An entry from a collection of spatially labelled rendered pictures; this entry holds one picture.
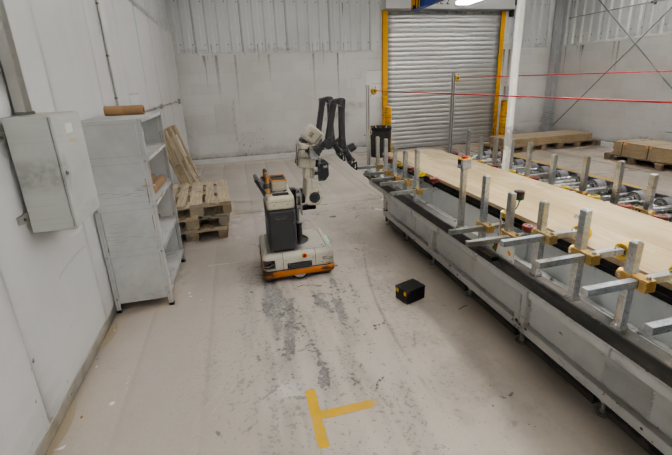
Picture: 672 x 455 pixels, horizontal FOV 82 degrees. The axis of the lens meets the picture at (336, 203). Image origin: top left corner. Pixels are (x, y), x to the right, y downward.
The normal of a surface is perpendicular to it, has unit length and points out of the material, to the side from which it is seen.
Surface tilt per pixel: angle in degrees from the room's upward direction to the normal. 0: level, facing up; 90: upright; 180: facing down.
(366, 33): 90
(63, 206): 90
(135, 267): 90
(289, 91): 90
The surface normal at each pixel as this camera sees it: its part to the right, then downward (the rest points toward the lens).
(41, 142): 0.25, 0.28
